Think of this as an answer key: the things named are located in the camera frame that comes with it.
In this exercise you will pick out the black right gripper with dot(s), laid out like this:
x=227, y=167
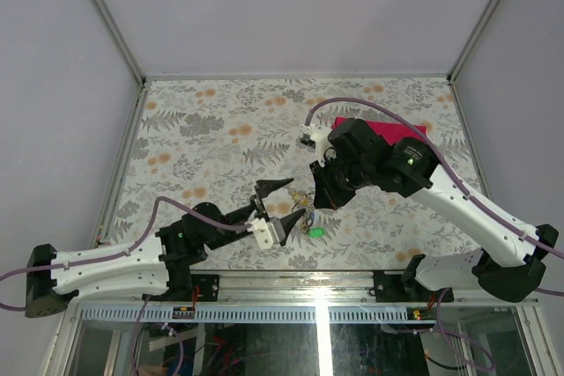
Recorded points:
x=325, y=195

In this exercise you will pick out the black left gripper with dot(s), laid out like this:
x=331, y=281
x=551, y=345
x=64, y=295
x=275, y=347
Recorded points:
x=263, y=192

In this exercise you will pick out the metal keyring with clips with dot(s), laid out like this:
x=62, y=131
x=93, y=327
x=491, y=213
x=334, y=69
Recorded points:
x=309, y=209

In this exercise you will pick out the green key tag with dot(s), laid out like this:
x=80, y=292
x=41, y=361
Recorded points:
x=316, y=233

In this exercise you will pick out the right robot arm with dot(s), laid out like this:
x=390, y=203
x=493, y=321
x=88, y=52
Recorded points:
x=508, y=263

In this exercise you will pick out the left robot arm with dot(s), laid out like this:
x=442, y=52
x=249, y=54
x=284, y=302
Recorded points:
x=158, y=264

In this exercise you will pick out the key with white-yellow tag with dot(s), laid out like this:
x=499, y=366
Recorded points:
x=299, y=197

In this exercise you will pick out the red folded cloth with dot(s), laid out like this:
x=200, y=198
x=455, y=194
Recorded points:
x=388, y=127

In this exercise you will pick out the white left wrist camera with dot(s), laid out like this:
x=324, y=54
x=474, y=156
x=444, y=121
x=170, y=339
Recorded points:
x=268, y=233

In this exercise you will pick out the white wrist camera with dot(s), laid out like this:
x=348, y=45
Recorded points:
x=268, y=233
x=317, y=137

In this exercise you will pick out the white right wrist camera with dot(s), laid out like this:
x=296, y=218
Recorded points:
x=317, y=137

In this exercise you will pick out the aluminium front rail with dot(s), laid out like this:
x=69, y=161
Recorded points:
x=270, y=296

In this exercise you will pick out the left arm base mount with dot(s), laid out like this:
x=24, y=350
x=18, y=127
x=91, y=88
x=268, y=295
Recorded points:
x=201, y=288

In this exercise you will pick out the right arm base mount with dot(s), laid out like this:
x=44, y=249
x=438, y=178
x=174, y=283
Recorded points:
x=388, y=287

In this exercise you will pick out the left aluminium frame post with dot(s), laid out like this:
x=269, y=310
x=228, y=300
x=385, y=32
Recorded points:
x=115, y=35

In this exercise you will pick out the aluminium frame post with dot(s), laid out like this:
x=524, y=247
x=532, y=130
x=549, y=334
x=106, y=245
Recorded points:
x=484, y=18
x=115, y=35

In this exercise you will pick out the right aluminium frame post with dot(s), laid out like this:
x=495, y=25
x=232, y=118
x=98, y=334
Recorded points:
x=484, y=18

